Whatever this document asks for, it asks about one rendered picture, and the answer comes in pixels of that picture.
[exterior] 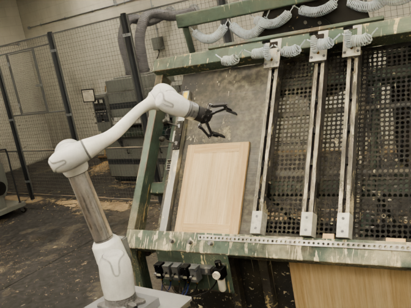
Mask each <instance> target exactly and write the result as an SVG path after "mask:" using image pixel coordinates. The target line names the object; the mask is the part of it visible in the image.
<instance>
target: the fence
mask: <svg viewBox="0 0 411 308"><path fill-rule="evenodd" d="M184 92H188V93H187V100H190V101H191V96H192V93H191V92H190V91H189V90H188V91H183V94H182V96H183V95H184ZM181 120H183V121H184V123H183V130H182V137H181V141H180V148H179V150H173V152H172V159H171V166H170V170H169V177H168V184H167V188H166V195H165V202H164V206H163V213H162V217H161V224H160V231H170V226H171V219H172V213H173V208H174V201H175V196H176V189H177V182H178V178H179V171H180V164H181V159H182V152H183V145H184V140H185V133H186V129H187V122H188V119H185V118H183V117H179V119H178V121H181Z"/></svg>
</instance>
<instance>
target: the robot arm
mask: <svg viewBox="0 0 411 308"><path fill-rule="evenodd" d="M227 106H228V104H227V103H226V102H224V103H213V104H212V103H208V107H207V108H203V107H201V106H199V105H198V104H197V103H194V102H192V101H190V100H187V99H186V98H184V97H183V96H182V95H180V94H178V93H177V92H176V90H175V89H174V88H173V87H171V86H170V85H168V84H165V83H160V84H157V85H156V86H155V87H154V88H153V90H152V91H151V92H149V94H148V97H147V98H146V99H145V100H143V101H142V102H140V103H139V104H137V105H136V106H135V107H134V108H133V109H132V110H131V111H130V112H128V113H127V114H126V115H125V116H124V117H123V118H122V119H121V120H120V121H118V122H117V123H116V124H115V125H114V126H113V127H112V128H110V129H109V130H108V131H106V132H104V133H102V134H98V135H96V136H92V137H89V138H86V139H82V140H80V141H76V140H74V139H65V140H63V141H61V142H60V143H58V145H57V146H56V148H55V151H54V153H53V154H52V155H51V156H50V158H49V160H48V164H49V165H50V168H51V169H52V171H53V172H55V173H63V174H64V175H65V176H66V177H68V179H69V181H70V184H71V186H72V188H73V191H74V193H75V196H76V198H77V201H78V203H79V205H80V208H81V211H82V212H83V215H84V218H85V220H86V222H87V225H88V227H89V230H90V232H91V234H92V237H93V239H94V243H93V246H92V250H93V253H94V256H95V259H96V262H97V265H98V268H99V275H100V283H101V286H102V291H103V295H104V301H102V302H100V303H98V304H97V307H98V308H138V306H139V305H141V304H144V303H146V300H145V299H144V298H140V297H138V296H137V295H136V292H135V280H134V275H133V268H132V265H131V261H130V258H129V256H128V254H127V252H126V250H125V248H124V245H123V243H122V241H121V239H120V237H119V236H117V235H115V234H113V233H112V231H111V228H110V226H109V224H108V221H107V218H106V216H105V213H104V211H103V208H102V206H101V203H100V201H99V199H98V196H97V193H96V192H95V189H94V186H93V184H92V181H91V178H90V176H89V174H88V171H87V170H88V167H89V165H88V162H87V161H89V160H90V159H92V158H93V157H94V156H95V155H97V154H98V153H100V152H101V151H102V150H104V149H105V148H107V147H108V146H109V145H111V144H112V143H113V142H115V141H116V140H118V139H119V138H120V137H121V136H122V135H123V134H124V133H125V132H126V131H127V130H128V129H129V128H130V127H131V126H132V125H133V124H134V123H135V122H136V121H137V120H138V118H139V117H140V116H141V115H143V114H144V113H145V112H147V111H150V110H152V109H155V110H158V111H159V110H161V111H163V112H165V113H167V114H170V115H172V116H176V117H183V118H185V119H188V120H195V121H198V122H200V123H199V125H197V127H198V128H199V129H201V130H202V131H203V132H204V133H205V135H206V136H207V137H208V138H209V139H210V138H211V136H215V137H218V136H219V137H222V138H225V136H224V135H223V134H220V133H217V132H214V131H212V130H211V128H210V125H209V122H210V120H211V118H212V115H214V114H216V113H218V112H221V111H224V110H225V111H226V112H229V113H231V114H234V115H237V113H236V112H234V111H232V109H231V108H229V107H227ZM217 107H220V108H217ZM210 108H216V109H212V110H210ZM203 123H205V124H206V126H207V129H208V131H209V133H210V134H208V133H207V132H206V130H205V129H203V127H202V124H203Z"/></svg>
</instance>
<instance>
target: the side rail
mask: <svg viewBox="0 0 411 308"><path fill-rule="evenodd" d="M160 83H165V84H168V85H171V80H169V79H168V78H167V77H165V76H164V75H157V76H156V79H155V85H154V87H155V86H156V85H157V84H160ZM165 115H166V113H165V112H163V111H161V110H159V111H158V110H155V109H152V110H150V111H149V118H148V121H147V128H146V133H145V138H144V143H143V150H142V154H141V160H140V164H139V170H138V176H137V180H136V186H135V192H134V196H133V202H132V206H131V212H130V218H129V222H128V228H127V229H134V230H135V229H137V230H145V228H146V221H147V215H148V211H149V204H150V198H151V193H150V188H151V184H152V182H154V176H155V170H156V166H157V159H158V153H159V149H160V141H159V137H160V136H161V135H162V132H163V125H164V124H162V120H163V119H164V118H165Z"/></svg>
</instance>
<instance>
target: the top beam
mask: <svg viewBox="0 0 411 308"><path fill-rule="evenodd" d="M376 28H378V30H376V31H375V29H376ZM357 30H358V28H356V29H349V31H350V32H351V33H352V35H357ZM374 31H375V33H374V34H373V35H372V42H371V43H369V44H368V45H366V46H361V48H367V47H372V46H380V45H388V44H393V43H401V42H409V41H411V16H404V17H400V18H393V19H389V20H383V21H377V22H373V23H366V24H362V33H361V34H364V33H367V34H369V35H371V34H372V33H373V32H374ZM342 33H344V29H343V27H341V28H337V29H330V30H328V36H329V37H330V38H331V39H334V38H335V37H336V36H337V35H339V34H340V36H339V37H338V38H336V39H335V40H334V45H333V47H332V48H330V49H327V53H334V52H339V51H343V37H344V36H343V35H342ZM310 38H311V36H309V34H302V35H295V36H291V37H284V38H282V44H281V49H283V47H284V46H293V45H294V44H296V45H298V46H300V45H301V44H302V42H303V41H304V39H305V42H304V43H303V45H302V46H301V50H302V51H301V52H300V54H298V55H297V56H294V57H284V56H282V55H281V54H280V59H281V60H285V59H293V58H298V57H305V56H309V55H310V46H311V45H310V42H309V41H307V39H308V40H310ZM263 45H265V43H264V44H262V42H255V43H249V44H244V45H237V46H231V47H227V48H220V49H213V50H207V51H201V52H197V53H190V54H183V55H179V56H172V57H165V58H161V59H155V60H154V65H153V69H152V72H153V73H155V74H156V75H159V74H162V75H165V76H167V77H169V76H177V75H184V74H189V73H197V72H205V71H210V70H218V69H222V68H231V67H239V66H243V65H251V64H260V63H264V59H265V58H262V59H252V58H251V54H250V53H248V52H246V51H244V50H247V51H249V52H251V51H252V50H253V49H255V48H262V47H263ZM241 50H243V51H242V53H241V54H240V56H239V59H240V60H239V63H238V64H236V65H233V66H224V65H222V64H221V59H220V58H219V57H217V56H216V54H217V55H218V56H220V57H221V58H223V56H231V55H233V54H235V55H237V56H238V55H239V53H240V52H241Z"/></svg>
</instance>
